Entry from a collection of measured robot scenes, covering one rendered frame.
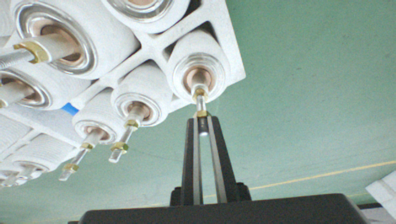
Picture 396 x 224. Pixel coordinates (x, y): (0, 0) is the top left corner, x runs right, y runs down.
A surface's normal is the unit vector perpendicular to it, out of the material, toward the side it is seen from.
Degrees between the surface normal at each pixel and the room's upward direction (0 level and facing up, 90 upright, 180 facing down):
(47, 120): 90
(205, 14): 0
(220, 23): 0
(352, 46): 0
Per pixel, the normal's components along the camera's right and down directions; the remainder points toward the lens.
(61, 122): 0.88, -0.37
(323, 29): 0.04, 0.66
